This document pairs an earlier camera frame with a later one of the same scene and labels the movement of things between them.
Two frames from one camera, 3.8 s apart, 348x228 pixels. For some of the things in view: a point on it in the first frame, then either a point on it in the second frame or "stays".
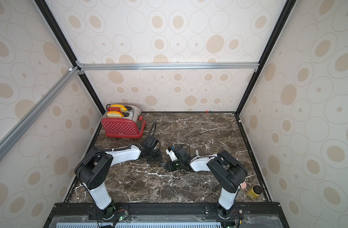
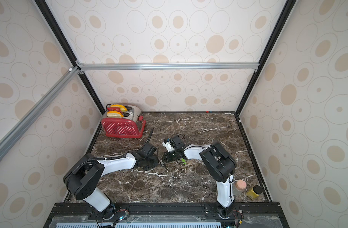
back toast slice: (122, 108) stays
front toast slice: (114, 114) stays
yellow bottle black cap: (255, 192) stays
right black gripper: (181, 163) -> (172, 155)
